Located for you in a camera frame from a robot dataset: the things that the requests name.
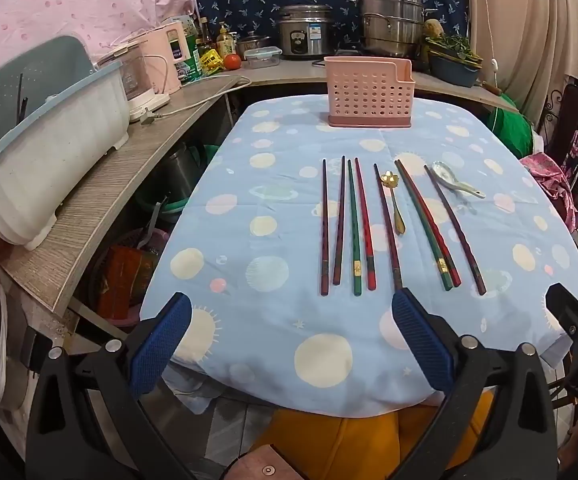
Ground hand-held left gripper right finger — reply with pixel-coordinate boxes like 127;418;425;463
391;287;560;480

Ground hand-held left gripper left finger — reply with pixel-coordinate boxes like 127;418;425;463
25;291;195;480

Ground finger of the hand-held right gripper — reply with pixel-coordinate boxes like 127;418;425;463
545;283;578;347

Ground dark brown chopstick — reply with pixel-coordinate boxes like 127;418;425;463
332;155;346;287
423;165;488;296

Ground green chopstick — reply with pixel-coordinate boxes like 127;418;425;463
394;160;454;292
346;159;362;296

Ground dark red chopstick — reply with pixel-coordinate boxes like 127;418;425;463
320;159;330;297
373;162;403;292

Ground gold flower spoon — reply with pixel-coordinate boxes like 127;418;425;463
379;170;408;236

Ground white ceramic spoon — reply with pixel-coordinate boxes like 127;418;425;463
431;161;487;200

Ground pink perforated utensil holder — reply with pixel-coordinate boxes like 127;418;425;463
323;56;415;129

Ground orange packet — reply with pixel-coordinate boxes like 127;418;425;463
99;247;158;317

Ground pink floral cloth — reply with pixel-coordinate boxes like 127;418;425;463
519;152;578;232

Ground person's yellow trousers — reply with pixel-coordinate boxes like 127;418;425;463
249;390;496;480

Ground green basin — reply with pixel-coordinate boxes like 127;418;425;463
136;187;190;226

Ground brown wooden stool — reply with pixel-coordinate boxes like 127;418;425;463
221;442;316;480

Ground wooden counter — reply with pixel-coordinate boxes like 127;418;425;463
0;57;520;317

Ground dark metal chair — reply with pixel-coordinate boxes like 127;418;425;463
544;82;578;162

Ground blue planet print tablecloth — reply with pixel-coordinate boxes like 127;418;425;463
139;95;578;418

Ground steel pot under counter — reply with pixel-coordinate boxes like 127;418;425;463
161;141;208;202

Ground green bag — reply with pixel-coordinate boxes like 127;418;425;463
486;91;538;159

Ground white dish rack blue lid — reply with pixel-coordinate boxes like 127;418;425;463
0;35;132;252

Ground white clear-lid appliance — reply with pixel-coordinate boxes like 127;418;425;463
96;42;172;123

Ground blue planter with greens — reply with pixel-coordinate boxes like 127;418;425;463
425;32;484;89

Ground beige curtain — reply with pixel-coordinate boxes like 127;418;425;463
461;0;578;126

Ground green white canister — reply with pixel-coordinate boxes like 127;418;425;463
175;15;206;84

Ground pink electric kettle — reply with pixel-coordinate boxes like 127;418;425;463
130;21;191;96

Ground yellow packet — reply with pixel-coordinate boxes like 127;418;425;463
199;50;223;77

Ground clear food container blue lid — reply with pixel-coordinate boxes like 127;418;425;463
243;46;283;70

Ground yellow liquid bottle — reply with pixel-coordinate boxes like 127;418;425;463
215;22;238;59

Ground dark sauce bottle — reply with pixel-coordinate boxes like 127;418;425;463
196;16;213;56

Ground small steel lidded pot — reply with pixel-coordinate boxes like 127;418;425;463
236;31;272;58

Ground stacked steel steamer pot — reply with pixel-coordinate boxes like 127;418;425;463
358;0;440;60

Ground steel rice cooker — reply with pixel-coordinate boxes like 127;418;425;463
276;4;335;60

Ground pink dotted curtain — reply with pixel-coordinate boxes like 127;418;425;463
0;0;210;83

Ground white power cord with plug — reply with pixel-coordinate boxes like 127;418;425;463
139;76;253;125

